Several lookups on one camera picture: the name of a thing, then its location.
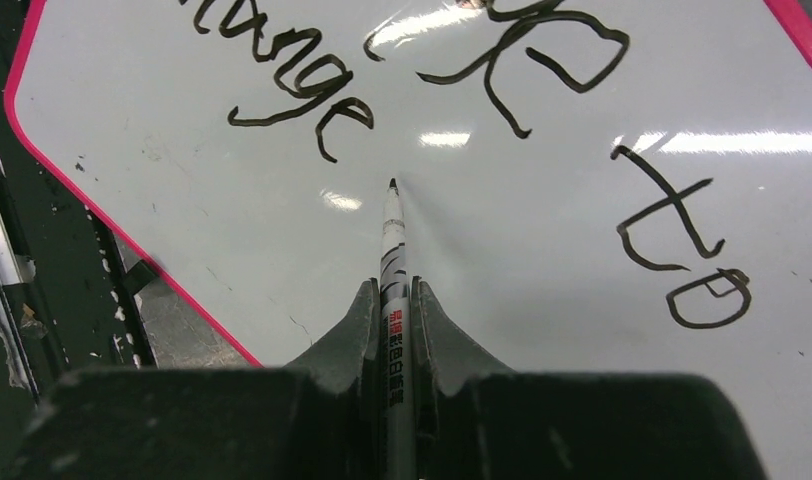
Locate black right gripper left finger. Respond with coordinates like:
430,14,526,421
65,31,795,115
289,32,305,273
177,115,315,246
8,279,381,479

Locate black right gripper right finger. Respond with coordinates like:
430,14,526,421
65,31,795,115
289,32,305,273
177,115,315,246
410,278,766,479

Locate black white whiteboard marker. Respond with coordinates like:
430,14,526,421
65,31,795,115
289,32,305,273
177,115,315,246
380,179,418,479

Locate pink framed whiteboard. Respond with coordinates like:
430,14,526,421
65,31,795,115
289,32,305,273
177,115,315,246
5,1,812,479

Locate small black clip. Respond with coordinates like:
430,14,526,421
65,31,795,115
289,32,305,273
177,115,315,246
121,259,160,296

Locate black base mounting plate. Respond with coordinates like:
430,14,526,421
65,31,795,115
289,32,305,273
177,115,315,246
0,1,155,477

